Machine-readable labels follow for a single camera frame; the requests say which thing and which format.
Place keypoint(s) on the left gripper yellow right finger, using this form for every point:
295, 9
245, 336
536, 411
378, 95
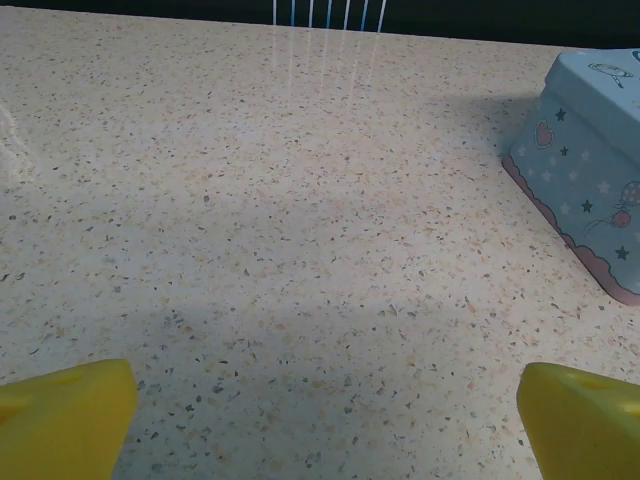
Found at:
590, 430

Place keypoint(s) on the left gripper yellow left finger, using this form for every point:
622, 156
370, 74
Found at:
60, 425

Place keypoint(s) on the light blue cartoon pouch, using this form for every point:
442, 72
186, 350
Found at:
575, 175

